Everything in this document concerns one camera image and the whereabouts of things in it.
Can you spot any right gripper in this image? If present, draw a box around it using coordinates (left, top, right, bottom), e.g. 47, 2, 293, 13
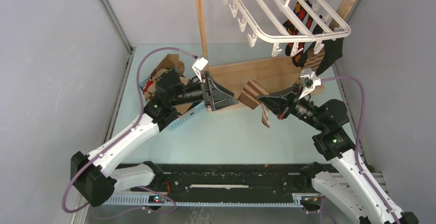
257, 83, 325, 132

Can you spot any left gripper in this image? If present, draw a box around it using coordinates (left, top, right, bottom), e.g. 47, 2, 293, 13
171, 71, 239, 111

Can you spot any brown striped sock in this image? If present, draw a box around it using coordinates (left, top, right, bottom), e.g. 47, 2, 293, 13
238, 80, 270, 128
301, 48, 325, 75

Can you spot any white plastic clip hanger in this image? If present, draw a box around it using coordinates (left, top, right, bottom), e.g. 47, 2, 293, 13
222, 0, 351, 57

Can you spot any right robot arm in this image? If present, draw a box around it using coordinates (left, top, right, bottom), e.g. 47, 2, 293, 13
258, 84, 419, 223

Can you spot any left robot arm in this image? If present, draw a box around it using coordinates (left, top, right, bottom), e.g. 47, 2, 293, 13
70, 69, 238, 207

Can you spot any wooden hanger rack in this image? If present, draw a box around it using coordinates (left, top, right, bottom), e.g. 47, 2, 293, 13
195, 0, 357, 98

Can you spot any blue plastic basket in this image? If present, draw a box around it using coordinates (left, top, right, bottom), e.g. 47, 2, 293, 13
134, 68, 205, 130

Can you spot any red yellow argyle sock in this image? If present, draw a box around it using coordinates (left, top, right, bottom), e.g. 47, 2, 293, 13
282, 0, 316, 68

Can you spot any plain brown sock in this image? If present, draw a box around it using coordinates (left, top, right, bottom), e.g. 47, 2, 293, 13
151, 53, 185, 78

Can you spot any brown argyle sock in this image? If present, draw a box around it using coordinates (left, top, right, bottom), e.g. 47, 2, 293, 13
143, 68, 192, 115

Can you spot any black sock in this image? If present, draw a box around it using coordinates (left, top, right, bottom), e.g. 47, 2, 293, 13
315, 38, 344, 76

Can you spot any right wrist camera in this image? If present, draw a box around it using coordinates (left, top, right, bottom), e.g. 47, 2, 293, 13
299, 68, 321, 99

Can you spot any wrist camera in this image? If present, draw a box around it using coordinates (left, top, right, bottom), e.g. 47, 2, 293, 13
192, 57, 208, 82
299, 68, 321, 99

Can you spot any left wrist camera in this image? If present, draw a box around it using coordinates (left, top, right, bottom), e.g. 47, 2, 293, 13
192, 57, 208, 82

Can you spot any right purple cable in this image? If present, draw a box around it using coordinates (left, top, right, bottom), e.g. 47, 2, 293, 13
318, 76, 403, 224

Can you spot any purple cable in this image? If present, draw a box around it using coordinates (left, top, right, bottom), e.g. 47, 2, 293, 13
318, 76, 403, 224
61, 47, 200, 215

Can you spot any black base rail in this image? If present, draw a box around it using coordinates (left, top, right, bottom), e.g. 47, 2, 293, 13
148, 163, 318, 204

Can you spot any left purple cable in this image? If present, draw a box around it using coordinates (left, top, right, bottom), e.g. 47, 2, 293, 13
61, 47, 200, 215

